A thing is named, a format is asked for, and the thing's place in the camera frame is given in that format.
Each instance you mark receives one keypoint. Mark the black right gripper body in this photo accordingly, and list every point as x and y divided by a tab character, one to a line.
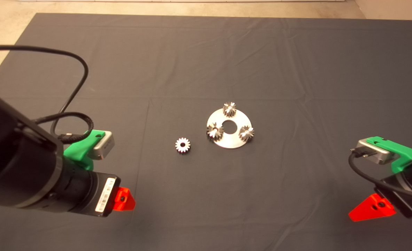
406	202

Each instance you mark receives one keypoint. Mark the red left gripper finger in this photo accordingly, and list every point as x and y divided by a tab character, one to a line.
124	200

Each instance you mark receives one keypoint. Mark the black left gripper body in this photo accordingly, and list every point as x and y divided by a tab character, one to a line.
103	195

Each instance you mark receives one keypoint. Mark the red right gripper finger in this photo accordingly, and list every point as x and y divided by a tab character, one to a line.
371	209

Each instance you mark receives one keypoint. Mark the small steel gear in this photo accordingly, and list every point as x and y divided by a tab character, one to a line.
246	134
229	110
187	147

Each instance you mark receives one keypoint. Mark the large steel gear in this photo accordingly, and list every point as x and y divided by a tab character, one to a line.
214	131

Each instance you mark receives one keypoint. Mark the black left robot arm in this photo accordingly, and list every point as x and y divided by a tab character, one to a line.
17	164

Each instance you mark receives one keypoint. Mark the round metal plate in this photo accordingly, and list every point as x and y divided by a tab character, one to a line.
227	141

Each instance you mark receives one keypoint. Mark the dark grey table cloth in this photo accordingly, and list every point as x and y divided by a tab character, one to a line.
192	62

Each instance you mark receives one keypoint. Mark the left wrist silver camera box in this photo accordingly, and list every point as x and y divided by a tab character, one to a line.
103	148

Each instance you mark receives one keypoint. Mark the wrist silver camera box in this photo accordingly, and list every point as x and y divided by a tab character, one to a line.
373	151
103	148

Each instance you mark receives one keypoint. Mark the right wrist green camera mount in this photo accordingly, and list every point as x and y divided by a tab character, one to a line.
401	153

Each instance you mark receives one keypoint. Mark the wrist green camera mount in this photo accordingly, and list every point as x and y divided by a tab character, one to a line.
77	150
401	153

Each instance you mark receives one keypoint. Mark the left wrist green camera mount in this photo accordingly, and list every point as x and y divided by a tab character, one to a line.
77	150

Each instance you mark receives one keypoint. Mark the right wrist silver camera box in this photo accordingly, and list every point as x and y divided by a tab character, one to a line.
373	151

